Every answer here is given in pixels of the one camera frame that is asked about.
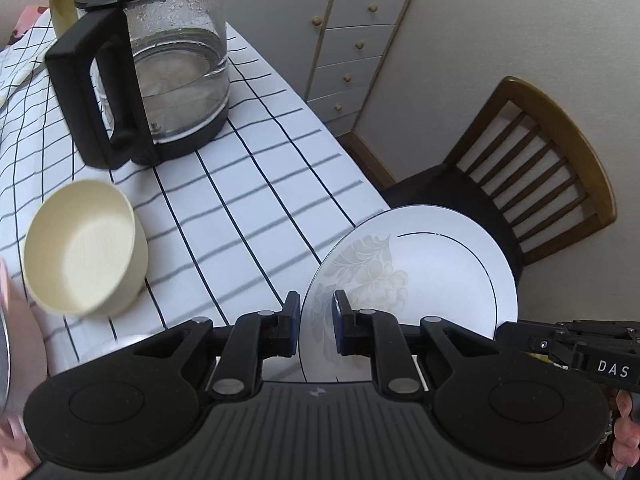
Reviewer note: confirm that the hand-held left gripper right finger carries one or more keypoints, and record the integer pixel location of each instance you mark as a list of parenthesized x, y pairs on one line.
[(340, 327)]

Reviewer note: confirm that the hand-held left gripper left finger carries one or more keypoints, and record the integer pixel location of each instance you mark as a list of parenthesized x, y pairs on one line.
[(293, 327)]

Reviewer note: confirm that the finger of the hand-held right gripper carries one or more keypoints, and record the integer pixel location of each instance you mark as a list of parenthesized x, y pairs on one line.
[(530, 337)]

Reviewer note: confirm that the white plate with leaf print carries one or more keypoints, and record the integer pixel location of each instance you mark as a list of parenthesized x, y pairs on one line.
[(430, 270)]

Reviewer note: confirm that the cream bowl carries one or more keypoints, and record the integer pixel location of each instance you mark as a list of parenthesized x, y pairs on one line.
[(85, 250)]

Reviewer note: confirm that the person's right hand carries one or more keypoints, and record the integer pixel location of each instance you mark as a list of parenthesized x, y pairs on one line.
[(627, 425)]

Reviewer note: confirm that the white black checked tablecloth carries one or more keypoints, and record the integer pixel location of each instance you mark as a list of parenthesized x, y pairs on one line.
[(250, 200)]

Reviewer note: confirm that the wooden chair with black seat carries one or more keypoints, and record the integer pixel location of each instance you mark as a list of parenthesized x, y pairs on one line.
[(480, 200)]

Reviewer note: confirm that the pink bowl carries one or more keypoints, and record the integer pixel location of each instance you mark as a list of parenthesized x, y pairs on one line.
[(25, 370)]

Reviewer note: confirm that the grey cabinet with wooden knobs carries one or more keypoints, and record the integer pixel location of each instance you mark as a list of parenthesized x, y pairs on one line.
[(345, 45)]

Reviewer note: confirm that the pink patterned cloth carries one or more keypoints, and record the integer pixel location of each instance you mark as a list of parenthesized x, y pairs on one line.
[(27, 20)]

